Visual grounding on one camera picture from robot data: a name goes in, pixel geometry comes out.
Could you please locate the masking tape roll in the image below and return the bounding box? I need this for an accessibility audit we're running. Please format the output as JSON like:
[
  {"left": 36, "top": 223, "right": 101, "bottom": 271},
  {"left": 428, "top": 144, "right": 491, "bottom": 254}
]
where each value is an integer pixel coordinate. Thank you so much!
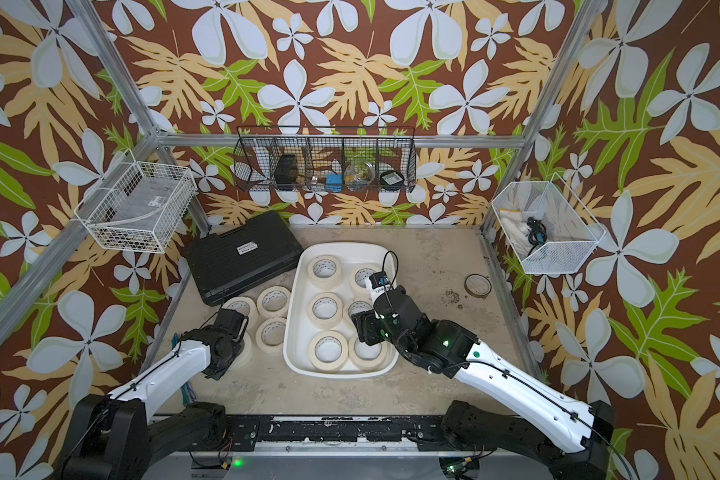
[
  {"left": 307, "top": 292, "right": 343, "bottom": 330},
  {"left": 222, "top": 296, "right": 260, "bottom": 332},
  {"left": 348, "top": 336, "right": 388, "bottom": 372},
  {"left": 307, "top": 255, "right": 343, "bottom": 291},
  {"left": 256, "top": 286, "right": 291, "bottom": 319},
  {"left": 308, "top": 330, "right": 349, "bottom": 373},
  {"left": 350, "top": 263, "right": 380, "bottom": 297},
  {"left": 254, "top": 317, "right": 287, "bottom": 355}
]

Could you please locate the white plastic storage tray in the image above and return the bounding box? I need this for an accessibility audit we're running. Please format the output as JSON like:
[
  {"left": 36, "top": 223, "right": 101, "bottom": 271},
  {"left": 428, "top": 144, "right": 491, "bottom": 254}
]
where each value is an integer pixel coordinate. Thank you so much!
[{"left": 283, "top": 242, "right": 399, "bottom": 380}]

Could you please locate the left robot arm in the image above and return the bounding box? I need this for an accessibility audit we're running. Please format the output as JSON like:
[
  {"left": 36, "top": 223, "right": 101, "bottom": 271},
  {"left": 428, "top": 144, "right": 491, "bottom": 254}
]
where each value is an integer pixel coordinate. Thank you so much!
[{"left": 53, "top": 308, "right": 249, "bottom": 479}]

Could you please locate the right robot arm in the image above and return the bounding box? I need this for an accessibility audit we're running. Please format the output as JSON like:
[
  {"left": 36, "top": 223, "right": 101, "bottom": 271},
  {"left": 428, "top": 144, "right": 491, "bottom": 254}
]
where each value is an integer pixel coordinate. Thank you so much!
[{"left": 351, "top": 272, "right": 614, "bottom": 479}]

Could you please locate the blue box in basket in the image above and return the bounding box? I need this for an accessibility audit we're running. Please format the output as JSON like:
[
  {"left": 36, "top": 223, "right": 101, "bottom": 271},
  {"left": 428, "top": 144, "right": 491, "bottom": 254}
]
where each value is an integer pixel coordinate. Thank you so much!
[{"left": 325, "top": 174, "right": 343, "bottom": 193}]

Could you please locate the black box in basket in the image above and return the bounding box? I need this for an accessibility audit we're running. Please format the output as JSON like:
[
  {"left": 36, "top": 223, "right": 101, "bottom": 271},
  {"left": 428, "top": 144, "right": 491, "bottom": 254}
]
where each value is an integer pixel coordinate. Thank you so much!
[{"left": 274, "top": 154, "right": 299, "bottom": 190}]

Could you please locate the black plastic tool case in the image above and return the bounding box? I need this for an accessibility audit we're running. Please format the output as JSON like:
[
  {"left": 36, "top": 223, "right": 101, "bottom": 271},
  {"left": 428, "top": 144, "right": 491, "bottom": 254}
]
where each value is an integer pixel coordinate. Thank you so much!
[{"left": 184, "top": 212, "right": 303, "bottom": 306}]

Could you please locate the black square item in basket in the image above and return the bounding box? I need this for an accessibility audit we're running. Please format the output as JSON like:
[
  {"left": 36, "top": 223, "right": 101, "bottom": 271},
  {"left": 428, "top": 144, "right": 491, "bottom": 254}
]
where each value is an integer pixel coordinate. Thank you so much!
[{"left": 379, "top": 170, "right": 405, "bottom": 191}]

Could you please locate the clear round container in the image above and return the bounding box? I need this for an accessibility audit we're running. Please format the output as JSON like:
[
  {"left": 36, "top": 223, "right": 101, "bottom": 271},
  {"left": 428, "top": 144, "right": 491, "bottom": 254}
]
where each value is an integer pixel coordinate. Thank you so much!
[{"left": 343, "top": 159, "right": 376, "bottom": 191}]

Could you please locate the white mesh basket right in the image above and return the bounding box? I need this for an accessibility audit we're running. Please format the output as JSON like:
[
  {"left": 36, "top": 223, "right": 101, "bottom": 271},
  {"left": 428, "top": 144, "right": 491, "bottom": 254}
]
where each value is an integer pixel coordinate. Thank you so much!
[{"left": 492, "top": 174, "right": 606, "bottom": 276}]

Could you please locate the thin tape ring on table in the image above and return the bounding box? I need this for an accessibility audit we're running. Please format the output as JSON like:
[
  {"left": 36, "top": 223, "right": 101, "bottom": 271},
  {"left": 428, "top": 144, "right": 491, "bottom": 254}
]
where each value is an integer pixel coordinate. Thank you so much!
[{"left": 464, "top": 273, "right": 493, "bottom": 300}]

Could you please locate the white wire basket left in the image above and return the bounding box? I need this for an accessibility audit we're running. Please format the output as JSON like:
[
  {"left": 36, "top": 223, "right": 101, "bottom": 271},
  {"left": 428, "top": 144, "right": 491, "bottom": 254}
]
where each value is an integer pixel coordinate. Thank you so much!
[{"left": 74, "top": 151, "right": 197, "bottom": 254}]

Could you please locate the black cable in mesh basket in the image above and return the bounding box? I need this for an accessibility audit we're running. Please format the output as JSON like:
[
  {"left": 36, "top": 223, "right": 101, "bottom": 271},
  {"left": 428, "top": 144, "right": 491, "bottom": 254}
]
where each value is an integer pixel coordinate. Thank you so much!
[{"left": 525, "top": 217, "right": 550, "bottom": 256}]

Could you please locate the black wire basket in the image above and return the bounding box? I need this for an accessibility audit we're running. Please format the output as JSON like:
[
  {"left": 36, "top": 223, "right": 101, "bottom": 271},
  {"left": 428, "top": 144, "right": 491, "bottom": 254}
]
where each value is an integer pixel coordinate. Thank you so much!
[{"left": 231, "top": 125, "right": 417, "bottom": 193}]

